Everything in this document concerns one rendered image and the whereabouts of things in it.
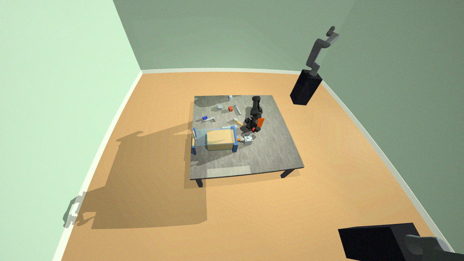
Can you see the clear-panelled rack with blue frame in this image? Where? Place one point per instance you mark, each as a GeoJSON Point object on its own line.
{"type": "Point", "coordinates": [213, 140]}

